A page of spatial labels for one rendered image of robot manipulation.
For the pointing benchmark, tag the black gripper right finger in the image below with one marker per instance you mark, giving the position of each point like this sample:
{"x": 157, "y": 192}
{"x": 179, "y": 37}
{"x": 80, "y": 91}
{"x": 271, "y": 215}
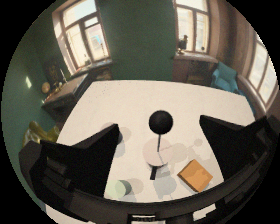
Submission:
{"x": 229, "y": 141}

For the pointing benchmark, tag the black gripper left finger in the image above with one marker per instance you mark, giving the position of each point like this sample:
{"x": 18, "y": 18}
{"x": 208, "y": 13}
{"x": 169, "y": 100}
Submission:
{"x": 90, "y": 160}

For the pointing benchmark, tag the orange rectangular block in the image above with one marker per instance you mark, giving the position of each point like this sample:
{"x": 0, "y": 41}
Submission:
{"x": 195, "y": 176}

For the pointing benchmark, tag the glass french press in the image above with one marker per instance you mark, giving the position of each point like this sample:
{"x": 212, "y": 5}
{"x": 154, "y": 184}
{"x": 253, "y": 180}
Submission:
{"x": 157, "y": 151}

